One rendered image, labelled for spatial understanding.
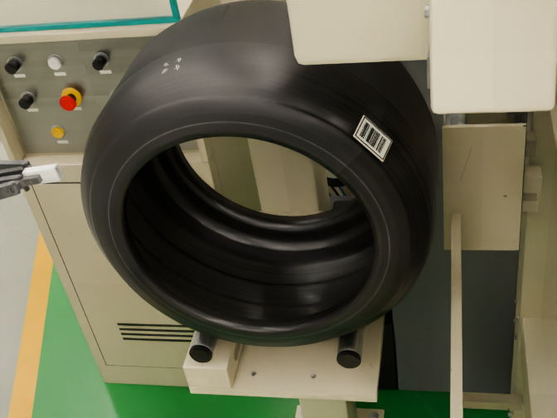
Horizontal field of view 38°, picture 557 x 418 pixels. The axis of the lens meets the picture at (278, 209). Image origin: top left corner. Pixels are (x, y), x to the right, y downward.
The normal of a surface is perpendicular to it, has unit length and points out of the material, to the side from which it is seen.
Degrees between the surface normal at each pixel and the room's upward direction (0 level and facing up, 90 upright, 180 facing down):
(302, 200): 90
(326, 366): 0
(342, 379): 0
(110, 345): 90
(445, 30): 72
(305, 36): 90
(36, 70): 90
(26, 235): 0
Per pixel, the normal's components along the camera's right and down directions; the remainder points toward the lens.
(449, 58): -0.20, 0.36
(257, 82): -0.07, -0.14
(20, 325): -0.14, -0.77
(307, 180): -0.17, 0.63
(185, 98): -0.36, -0.14
